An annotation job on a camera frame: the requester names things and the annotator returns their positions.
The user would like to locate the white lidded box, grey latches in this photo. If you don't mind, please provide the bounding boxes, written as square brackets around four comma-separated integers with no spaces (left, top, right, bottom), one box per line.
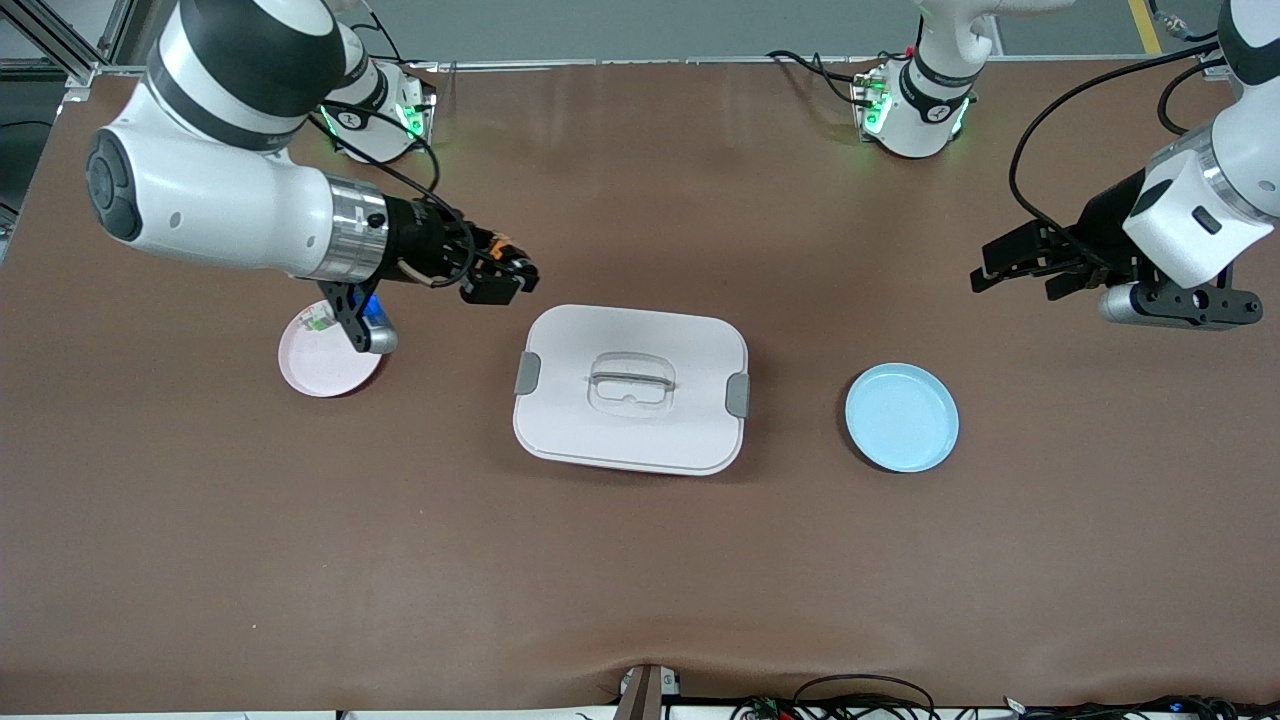
[512,304,751,477]

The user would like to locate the round pink plate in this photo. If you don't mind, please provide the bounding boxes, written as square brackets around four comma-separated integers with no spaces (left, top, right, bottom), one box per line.
[278,298,387,399]

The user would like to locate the round light blue plate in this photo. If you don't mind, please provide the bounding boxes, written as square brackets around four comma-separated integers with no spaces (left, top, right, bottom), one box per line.
[845,362,961,474]

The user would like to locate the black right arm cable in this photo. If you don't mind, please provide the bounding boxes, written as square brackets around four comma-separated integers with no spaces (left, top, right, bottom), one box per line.
[305,100,476,291]

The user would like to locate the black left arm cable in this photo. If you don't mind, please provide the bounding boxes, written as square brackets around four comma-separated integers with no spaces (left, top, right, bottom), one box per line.
[1008,40,1226,251]

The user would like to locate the aluminium table edge rail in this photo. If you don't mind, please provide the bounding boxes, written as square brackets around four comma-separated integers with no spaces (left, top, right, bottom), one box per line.
[215,55,1226,73]

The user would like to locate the black cable at arm base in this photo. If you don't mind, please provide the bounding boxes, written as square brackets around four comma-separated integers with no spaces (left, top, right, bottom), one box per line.
[768,48,871,106]

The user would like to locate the aluminium profile frame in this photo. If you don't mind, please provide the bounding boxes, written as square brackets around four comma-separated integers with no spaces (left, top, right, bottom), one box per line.
[0,0,141,96]

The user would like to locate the black cable bundle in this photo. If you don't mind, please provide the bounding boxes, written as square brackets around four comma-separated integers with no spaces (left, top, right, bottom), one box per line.
[1000,693,1280,720]

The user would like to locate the black looped cable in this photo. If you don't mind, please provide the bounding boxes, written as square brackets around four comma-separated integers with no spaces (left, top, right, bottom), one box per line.
[793,674,939,720]

